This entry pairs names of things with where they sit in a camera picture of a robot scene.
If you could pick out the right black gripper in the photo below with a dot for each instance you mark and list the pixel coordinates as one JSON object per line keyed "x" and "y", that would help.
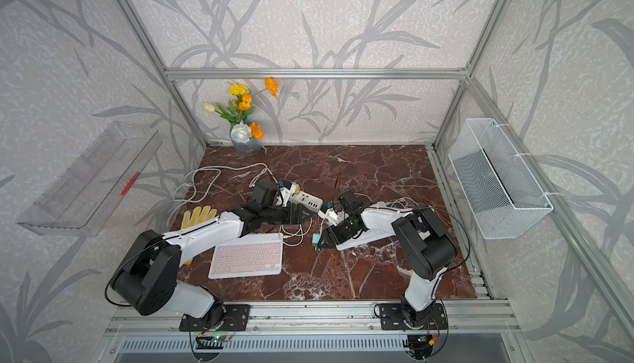
{"x": 326, "y": 234}

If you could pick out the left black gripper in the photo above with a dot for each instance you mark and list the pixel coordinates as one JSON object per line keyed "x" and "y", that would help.
{"x": 297, "y": 218}

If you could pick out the teal USB charger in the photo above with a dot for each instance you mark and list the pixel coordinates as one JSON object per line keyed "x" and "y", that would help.
{"x": 315, "y": 241}

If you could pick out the white power strip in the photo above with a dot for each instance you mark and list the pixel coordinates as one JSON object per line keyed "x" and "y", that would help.
{"x": 312, "y": 203}

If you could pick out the white wireless keyboard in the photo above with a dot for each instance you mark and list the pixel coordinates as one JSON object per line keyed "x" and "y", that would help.
{"x": 378, "y": 221}

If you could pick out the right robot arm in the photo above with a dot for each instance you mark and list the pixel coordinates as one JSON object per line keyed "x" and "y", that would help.
{"x": 428, "y": 247}

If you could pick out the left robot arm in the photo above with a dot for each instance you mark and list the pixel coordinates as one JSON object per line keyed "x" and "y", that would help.
{"x": 147, "y": 277}

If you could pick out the glass vase with flowers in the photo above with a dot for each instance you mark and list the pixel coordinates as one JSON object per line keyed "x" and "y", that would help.
{"x": 244, "y": 135}

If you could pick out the yellow work glove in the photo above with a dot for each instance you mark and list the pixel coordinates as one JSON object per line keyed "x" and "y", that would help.
{"x": 198, "y": 216}

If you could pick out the red pen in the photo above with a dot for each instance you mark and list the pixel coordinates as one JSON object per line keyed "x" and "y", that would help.
{"x": 129, "y": 185}

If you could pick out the pink wireless keyboard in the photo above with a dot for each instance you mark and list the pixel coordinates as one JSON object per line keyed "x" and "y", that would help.
{"x": 252, "y": 255}

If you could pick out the aluminium front rail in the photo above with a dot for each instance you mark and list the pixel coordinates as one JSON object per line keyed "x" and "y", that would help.
{"x": 324, "y": 317}

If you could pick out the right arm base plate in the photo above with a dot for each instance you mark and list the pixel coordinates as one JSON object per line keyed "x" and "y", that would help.
{"x": 401, "y": 316}

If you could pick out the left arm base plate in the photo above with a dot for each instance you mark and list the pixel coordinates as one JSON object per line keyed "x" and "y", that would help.
{"x": 227, "y": 318}

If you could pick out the white wire mesh basket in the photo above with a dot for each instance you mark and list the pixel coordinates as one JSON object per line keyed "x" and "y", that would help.
{"x": 504, "y": 196}

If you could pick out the clear plastic wall shelf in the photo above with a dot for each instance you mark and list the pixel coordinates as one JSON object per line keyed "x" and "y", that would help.
{"x": 83, "y": 199}

